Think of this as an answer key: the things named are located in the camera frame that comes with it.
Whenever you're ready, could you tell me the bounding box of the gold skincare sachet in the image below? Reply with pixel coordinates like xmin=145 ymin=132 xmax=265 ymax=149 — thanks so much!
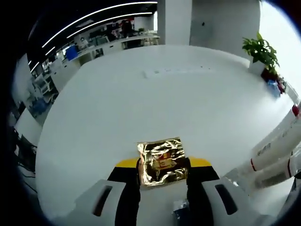
xmin=136 ymin=137 xmax=190 ymax=188

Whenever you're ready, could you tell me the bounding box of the blue water jug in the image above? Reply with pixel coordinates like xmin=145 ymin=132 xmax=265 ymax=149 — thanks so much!
xmin=29 ymin=98 xmax=49 ymax=115

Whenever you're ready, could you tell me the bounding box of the potted green plant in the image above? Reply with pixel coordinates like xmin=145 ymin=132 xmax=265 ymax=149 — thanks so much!
xmin=241 ymin=32 xmax=281 ymax=76

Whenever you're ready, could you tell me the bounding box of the small white skincare tube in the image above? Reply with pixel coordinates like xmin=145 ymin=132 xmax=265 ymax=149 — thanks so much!
xmin=255 ymin=153 xmax=301 ymax=189

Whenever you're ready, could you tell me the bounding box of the white office counter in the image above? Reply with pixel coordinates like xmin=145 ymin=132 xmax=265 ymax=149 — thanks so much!
xmin=77 ymin=34 xmax=160 ymax=65

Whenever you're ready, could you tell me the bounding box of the blue bin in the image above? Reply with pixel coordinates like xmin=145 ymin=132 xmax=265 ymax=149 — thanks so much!
xmin=65 ymin=45 xmax=79 ymax=62

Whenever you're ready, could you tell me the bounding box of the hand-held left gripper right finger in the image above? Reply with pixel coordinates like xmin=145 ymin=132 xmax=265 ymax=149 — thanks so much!
xmin=187 ymin=155 xmax=256 ymax=226

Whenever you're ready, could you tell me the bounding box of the blue plastic bag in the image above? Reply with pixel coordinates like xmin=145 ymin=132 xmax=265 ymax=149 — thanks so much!
xmin=266 ymin=79 xmax=282 ymax=97

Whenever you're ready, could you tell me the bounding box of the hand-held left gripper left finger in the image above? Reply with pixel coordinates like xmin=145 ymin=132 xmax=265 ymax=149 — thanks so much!
xmin=67 ymin=158 xmax=142 ymax=226

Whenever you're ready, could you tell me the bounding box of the large white skincare tube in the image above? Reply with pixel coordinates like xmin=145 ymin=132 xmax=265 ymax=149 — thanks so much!
xmin=249 ymin=117 xmax=301 ymax=173

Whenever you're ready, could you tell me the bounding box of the small clear sachet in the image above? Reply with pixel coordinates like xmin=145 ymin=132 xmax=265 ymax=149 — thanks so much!
xmin=171 ymin=199 xmax=190 ymax=226

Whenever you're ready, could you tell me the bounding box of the ceiling light strip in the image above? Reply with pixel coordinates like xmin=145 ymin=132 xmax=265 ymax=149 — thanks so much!
xmin=42 ymin=1 xmax=158 ymax=48
xmin=66 ymin=16 xmax=135 ymax=39

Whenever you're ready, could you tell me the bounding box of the red cloth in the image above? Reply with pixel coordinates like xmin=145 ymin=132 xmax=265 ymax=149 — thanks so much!
xmin=260 ymin=67 xmax=287 ymax=94

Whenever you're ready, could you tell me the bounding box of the white office chair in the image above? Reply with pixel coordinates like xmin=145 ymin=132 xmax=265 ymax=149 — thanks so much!
xmin=34 ymin=72 xmax=54 ymax=95

